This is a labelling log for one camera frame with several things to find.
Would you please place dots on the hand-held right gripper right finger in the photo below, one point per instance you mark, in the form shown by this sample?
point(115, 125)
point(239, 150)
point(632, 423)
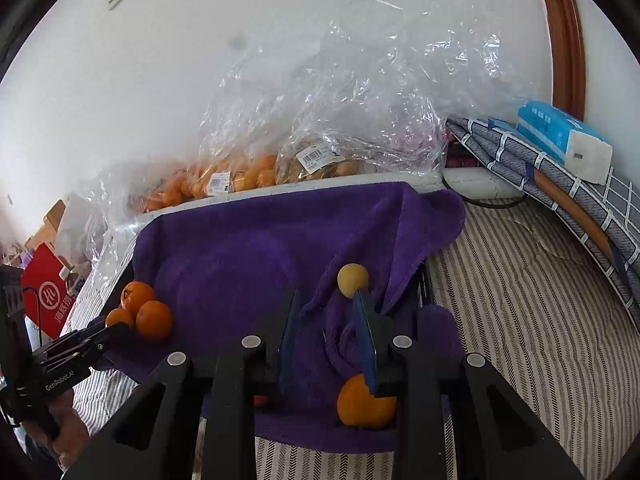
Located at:
point(366, 355)

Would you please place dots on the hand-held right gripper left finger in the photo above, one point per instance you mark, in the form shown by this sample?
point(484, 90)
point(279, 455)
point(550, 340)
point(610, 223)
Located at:
point(288, 345)

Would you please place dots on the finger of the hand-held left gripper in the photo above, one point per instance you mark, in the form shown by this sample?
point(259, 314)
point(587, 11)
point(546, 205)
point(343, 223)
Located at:
point(100, 331)
point(80, 352)

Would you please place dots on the orange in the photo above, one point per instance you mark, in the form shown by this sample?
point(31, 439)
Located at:
point(154, 321)
point(139, 294)
point(119, 318)
point(362, 407)

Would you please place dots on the small yellow fruit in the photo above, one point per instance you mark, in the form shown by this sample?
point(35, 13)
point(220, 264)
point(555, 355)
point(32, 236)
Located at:
point(352, 280)

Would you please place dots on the purple towel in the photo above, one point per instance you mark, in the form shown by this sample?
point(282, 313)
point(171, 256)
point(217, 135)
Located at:
point(240, 260)

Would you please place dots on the clear bag of brown fruits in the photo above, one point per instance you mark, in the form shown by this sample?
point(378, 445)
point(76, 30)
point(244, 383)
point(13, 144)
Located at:
point(310, 160)

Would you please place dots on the person's left hand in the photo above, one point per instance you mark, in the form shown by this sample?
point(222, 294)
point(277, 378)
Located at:
point(70, 425)

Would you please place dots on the red paper bag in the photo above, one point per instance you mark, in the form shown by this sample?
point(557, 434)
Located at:
point(47, 290)

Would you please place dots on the empty clear plastic bag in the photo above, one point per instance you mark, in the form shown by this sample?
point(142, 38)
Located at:
point(107, 245)

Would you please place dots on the clear bag of oranges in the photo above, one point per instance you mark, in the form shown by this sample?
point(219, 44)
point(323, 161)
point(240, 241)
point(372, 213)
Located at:
point(215, 180)

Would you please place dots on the brown wooden board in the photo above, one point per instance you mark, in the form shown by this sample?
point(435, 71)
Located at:
point(567, 200)

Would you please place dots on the blue plaid cloth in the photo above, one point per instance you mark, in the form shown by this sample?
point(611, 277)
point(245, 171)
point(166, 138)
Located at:
point(590, 210)

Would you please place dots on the crumpled clear plastic bag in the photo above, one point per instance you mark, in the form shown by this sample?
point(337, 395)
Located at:
point(380, 80)

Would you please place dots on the blue white tissue pack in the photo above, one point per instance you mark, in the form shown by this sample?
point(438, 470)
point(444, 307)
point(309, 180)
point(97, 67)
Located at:
point(565, 140)

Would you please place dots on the brown wooden door frame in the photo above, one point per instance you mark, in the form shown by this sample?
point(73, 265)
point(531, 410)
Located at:
point(565, 45)

